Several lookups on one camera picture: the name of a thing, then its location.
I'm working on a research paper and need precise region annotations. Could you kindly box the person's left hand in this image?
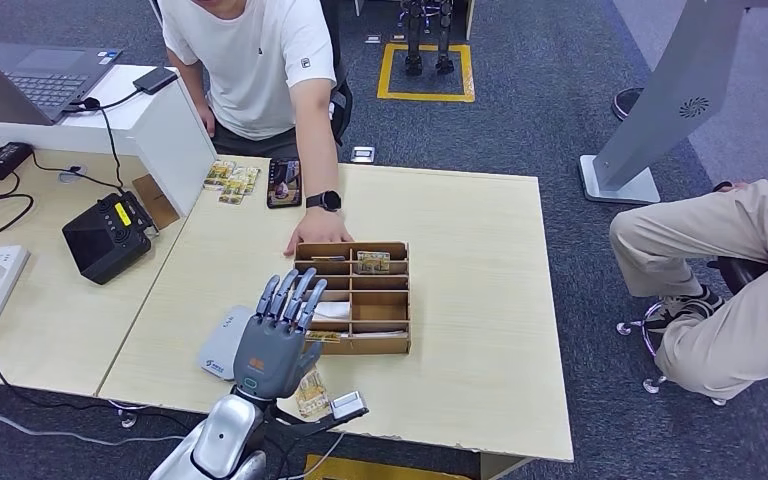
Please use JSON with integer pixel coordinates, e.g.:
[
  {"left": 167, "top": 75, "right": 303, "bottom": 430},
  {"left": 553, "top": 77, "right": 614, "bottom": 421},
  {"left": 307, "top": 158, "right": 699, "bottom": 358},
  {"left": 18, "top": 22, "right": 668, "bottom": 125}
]
[{"left": 283, "top": 208, "right": 355, "bottom": 258}]

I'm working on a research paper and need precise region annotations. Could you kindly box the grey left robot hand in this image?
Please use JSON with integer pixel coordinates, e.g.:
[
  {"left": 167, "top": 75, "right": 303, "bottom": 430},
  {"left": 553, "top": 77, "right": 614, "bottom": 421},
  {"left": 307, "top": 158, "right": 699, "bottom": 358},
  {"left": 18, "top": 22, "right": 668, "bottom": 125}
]
[{"left": 232, "top": 268, "right": 329, "bottom": 402}]

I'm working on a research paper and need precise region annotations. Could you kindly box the wooden compartment organizer box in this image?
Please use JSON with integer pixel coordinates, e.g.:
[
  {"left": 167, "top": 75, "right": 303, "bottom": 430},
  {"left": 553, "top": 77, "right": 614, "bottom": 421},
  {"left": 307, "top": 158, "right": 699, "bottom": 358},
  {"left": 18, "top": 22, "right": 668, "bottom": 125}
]
[{"left": 293, "top": 240, "right": 413, "bottom": 357}]

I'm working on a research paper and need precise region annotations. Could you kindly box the person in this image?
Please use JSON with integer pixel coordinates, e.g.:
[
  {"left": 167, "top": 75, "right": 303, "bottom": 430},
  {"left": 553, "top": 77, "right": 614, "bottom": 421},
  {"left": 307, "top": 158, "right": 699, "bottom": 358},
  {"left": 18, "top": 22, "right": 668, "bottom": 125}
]
[
  {"left": 156, "top": 0, "right": 355, "bottom": 258},
  {"left": 609, "top": 170, "right": 768, "bottom": 405}
]

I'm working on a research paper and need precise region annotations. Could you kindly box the grey flat card reader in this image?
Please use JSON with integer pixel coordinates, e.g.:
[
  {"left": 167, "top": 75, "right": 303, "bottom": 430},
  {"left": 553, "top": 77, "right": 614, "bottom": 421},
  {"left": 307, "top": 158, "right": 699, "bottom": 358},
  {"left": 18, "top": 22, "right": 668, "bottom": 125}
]
[{"left": 197, "top": 304, "right": 256, "bottom": 382}]

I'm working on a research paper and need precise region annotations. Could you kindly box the black wristwatch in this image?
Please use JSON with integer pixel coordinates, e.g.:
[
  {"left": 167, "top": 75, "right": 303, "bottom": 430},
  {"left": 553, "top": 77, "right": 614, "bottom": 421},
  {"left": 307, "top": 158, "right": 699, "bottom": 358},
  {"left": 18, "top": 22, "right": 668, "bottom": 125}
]
[{"left": 304, "top": 190, "right": 344, "bottom": 213}]

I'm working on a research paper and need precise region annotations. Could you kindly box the white riser box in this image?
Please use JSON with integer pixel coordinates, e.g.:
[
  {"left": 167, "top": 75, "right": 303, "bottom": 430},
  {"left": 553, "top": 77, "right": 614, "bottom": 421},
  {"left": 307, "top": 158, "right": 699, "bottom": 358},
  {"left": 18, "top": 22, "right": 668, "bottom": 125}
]
[{"left": 0, "top": 64, "right": 218, "bottom": 220}]

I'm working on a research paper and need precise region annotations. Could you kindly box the black smartphone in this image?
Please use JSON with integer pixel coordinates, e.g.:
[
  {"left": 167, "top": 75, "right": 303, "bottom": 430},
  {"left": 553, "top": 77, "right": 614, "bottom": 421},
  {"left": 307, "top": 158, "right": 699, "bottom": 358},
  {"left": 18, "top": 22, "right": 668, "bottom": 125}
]
[{"left": 265, "top": 157, "right": 304, "bottom": 210}]

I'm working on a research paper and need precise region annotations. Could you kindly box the black chair with chrome base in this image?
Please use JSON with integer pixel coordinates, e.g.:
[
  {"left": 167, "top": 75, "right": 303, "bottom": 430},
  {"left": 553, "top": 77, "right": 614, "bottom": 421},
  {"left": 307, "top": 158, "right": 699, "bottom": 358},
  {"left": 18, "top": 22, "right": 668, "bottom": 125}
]
[{"left": 615, "top": 177, "right": 768, "bottom": 407}]

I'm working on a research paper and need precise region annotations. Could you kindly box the black external drive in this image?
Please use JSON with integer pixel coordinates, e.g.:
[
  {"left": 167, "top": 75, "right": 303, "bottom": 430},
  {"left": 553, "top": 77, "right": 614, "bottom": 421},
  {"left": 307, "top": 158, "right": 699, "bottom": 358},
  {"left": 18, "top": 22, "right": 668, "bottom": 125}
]
[{"left": 132, "top": 66, "right": 179, "bottom": 95}]

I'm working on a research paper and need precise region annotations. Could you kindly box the white folded paper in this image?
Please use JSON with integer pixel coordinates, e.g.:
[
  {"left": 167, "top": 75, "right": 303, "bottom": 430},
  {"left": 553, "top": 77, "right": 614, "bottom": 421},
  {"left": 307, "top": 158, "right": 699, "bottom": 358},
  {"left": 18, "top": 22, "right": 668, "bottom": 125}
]
[{"left": 304, "top": 301, "right": 352, "bottom": 323}]

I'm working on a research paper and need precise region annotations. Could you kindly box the brown cardboard piece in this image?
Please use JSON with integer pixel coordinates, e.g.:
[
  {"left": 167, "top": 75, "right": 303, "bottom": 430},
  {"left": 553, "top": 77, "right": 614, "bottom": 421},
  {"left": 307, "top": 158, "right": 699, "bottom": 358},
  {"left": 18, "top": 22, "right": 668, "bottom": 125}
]
[{"left": 132, "top": 173, "right": 181, "bottom": 231}]

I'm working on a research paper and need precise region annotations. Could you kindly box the grey kiosk stand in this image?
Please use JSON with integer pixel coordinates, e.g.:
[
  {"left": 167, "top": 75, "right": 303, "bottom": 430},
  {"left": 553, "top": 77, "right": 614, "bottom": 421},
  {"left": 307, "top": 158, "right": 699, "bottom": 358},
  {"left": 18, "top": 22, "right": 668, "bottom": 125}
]
[{"left": 579, "top": 0, "right": 756, "bottom": 205}]

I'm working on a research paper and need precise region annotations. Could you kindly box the black office chair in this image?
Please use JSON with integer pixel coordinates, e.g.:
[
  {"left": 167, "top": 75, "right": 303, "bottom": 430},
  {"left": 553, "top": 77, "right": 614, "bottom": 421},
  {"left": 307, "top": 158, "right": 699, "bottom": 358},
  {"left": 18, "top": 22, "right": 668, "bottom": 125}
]
[{"left": 320, "top": 0, "right": 354, "bottom": 147}]

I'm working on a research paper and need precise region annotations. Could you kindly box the black shoe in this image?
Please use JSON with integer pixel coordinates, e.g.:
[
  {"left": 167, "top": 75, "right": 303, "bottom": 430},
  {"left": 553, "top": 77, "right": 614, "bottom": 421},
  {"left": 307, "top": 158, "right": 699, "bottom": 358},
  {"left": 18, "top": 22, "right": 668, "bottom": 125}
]
[{"left": 612, "top": 86, "right": 647, "bottom": 122}]

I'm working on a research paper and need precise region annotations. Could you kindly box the yellow floor mat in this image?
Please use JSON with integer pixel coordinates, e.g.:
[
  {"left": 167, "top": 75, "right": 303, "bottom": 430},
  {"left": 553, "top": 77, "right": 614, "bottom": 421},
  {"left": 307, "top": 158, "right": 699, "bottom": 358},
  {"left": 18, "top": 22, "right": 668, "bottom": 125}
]
[{"left": 303, "top": 453, "right": 475, "bottom": 480}]

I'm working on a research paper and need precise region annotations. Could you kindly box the black desktop terminal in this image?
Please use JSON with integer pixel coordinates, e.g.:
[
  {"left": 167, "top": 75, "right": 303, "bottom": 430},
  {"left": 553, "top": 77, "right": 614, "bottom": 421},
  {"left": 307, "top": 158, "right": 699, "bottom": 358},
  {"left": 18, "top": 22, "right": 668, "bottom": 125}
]
[{"left": 61, "top": 190, "right": 160, "bottom": 286}]

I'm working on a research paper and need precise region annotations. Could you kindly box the yellow floor tape square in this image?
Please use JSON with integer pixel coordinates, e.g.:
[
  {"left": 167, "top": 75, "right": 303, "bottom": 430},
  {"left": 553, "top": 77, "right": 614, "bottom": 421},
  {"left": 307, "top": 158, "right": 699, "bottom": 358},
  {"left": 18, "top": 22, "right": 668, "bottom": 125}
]
[{"left": 377, "top": 41, "right": 476, "bottom": 103}]

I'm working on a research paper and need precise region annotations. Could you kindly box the grey laptop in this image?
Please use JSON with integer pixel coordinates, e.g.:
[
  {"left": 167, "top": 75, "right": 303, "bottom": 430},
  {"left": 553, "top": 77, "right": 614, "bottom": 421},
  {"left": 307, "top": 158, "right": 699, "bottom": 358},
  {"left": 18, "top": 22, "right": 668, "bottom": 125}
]
[{"left": 0, "top": 31, "right": 122, "bottom": 127}]

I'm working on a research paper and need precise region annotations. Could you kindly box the standing humanoid robot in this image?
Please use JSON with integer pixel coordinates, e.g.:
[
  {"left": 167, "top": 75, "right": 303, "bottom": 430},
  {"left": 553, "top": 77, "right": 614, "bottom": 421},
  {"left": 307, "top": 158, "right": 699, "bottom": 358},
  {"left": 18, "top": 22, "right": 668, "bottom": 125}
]
[{"left": 400, "top": 0, "right": 458, "bottom": 75}]

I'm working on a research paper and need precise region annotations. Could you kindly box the black power adapter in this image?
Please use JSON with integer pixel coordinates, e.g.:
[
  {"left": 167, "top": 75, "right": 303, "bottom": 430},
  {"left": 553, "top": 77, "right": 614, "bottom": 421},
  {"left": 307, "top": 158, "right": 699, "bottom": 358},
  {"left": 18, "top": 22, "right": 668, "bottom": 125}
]
[{"left": 0, "top": 142, "right": 34, "bottom": 191}]

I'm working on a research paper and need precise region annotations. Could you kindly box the pale table leg panel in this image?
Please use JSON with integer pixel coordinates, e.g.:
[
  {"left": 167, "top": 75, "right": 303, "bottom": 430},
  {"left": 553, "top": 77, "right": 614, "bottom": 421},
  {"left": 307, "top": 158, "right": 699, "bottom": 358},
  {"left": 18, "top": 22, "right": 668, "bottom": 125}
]
[{"left": 479, "top": 453, "right": 534, "bottom": 480}]

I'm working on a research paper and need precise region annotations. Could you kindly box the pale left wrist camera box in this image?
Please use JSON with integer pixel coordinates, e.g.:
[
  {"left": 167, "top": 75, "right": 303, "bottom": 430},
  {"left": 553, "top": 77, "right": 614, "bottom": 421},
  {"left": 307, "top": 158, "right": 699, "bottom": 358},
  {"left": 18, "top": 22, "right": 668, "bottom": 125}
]
[{"left": 267, "top": 390, "right": 370, "bottom": 442}]

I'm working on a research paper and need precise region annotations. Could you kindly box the black terminal cable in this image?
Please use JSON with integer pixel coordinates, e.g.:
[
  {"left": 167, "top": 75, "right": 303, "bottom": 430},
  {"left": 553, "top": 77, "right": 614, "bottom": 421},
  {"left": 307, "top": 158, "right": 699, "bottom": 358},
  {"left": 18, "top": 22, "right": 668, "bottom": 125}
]
[{"left": 82, "top": 97, "right": 127, "bottom": 195}]

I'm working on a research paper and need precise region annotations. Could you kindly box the short white cable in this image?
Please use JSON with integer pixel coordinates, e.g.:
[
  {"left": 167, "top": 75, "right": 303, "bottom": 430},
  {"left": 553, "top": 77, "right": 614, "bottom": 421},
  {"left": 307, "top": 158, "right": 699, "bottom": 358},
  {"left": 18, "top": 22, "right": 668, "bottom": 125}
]
[{"left": 284, "top": 433, "right": 346, "bottom": 480}]

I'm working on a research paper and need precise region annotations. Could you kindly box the black drive cable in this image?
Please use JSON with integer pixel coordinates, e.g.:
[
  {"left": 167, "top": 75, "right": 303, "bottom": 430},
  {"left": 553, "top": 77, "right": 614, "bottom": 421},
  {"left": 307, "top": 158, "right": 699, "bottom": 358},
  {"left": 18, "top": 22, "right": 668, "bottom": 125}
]
[{"left": 62, "top": 87, "right": 141, "bottom": 114}]

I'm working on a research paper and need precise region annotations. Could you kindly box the thin black adapter cable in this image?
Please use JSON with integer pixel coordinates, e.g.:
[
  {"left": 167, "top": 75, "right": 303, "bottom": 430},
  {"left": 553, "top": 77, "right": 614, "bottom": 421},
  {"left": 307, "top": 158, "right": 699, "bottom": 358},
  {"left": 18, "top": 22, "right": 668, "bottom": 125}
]
[{"left": 29, "top": 153, "right": 127, "bottom": 193}]

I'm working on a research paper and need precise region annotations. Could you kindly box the long white floor cable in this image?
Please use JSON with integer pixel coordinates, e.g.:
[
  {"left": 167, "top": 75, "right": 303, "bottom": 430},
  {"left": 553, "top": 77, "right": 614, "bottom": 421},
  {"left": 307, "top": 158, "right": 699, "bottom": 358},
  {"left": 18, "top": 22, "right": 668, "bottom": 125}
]
[{"left": 0, "top": 397, "right": 187, "bottom": 446}]

